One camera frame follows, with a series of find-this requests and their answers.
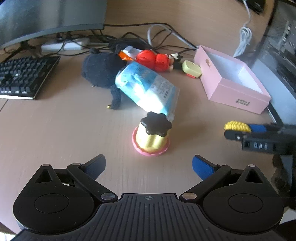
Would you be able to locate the black mechanical keyboard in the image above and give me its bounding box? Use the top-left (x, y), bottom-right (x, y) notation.
top-left (0, 56), bottom-right (60, 100)

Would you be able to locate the black power adapter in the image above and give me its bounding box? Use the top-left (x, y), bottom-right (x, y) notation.
top-left (108, 38), bottom-right (151, 52)

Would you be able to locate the glass computer case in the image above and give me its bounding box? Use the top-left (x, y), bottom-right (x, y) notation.
top-left (251, 1), bottom-right (295, 125)

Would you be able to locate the curved computer monitor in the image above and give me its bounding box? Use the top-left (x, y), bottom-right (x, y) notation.
top-left (1, 0), bottom-right (107, 49)

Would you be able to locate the white coiled cable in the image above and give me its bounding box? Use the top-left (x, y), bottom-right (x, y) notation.
top-left (233, 0), bottom-right (253, 58)

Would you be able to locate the pink cardboard box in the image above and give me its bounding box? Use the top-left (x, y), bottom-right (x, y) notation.
top-left (194, 46), bottom-right (271, 114)

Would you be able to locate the orange plastic toy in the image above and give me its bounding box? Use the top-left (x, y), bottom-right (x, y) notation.
top-left (118, 51), bottom-right (133, 61)

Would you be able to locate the red bear figurine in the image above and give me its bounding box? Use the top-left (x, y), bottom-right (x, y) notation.
top-left (135, 50), bottom-right (174, 72)

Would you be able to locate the yellow timer toy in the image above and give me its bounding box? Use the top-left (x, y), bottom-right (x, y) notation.
top-left (182, 60), bottom-right (202, 78)

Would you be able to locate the yellow pudding cup toy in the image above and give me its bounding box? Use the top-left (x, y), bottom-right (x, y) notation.
top-left (132, 111), bottom-right (172, 157)

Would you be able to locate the white power strip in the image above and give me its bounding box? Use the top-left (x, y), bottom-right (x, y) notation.
top-left (41, 38), bottom-right (90, 53)

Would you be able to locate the black plush toy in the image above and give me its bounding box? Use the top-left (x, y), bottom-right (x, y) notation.
top-left (81, 48), bottom-right (126, 109)

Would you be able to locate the blue white snack bag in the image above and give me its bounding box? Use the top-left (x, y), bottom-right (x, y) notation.
top-left (115, 61), bottom-right (180, 122)

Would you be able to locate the yellow ribbed toy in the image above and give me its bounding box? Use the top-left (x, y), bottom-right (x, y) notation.
top-left (224, 120), bottom-right (251, 133)

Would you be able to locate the grey looped cable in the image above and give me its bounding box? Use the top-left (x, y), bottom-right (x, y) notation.
top-left (147, 24), bottom-right (198, 50)

